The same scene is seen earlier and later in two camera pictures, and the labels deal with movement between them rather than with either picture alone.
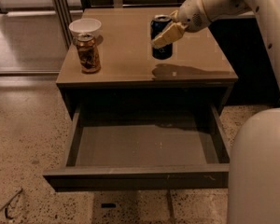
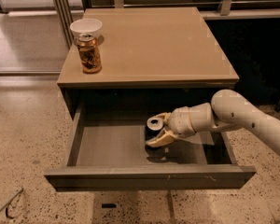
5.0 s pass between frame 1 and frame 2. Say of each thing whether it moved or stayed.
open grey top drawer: stayed
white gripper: moved
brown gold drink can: stayed
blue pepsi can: moved
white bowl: stayed
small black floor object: stayed
